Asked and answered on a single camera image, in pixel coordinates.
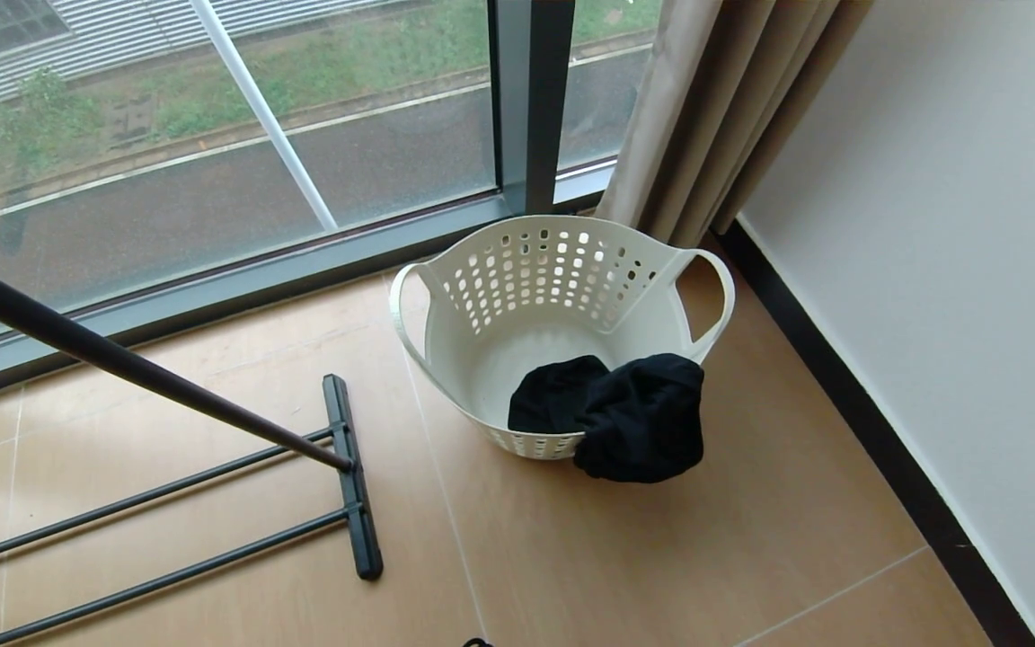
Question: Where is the black garment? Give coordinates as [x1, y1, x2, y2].
[507, 353, 706, 484]

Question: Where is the white laundry basket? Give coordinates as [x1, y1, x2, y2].
[389, 214, 737, 461]

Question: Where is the black clothes rack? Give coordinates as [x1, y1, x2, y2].
[0, 250, 385, 647]

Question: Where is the window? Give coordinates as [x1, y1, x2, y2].
[0, 0, 664, 407]

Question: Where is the beige curtain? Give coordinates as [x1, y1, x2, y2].
[596, 0, 875, 249]

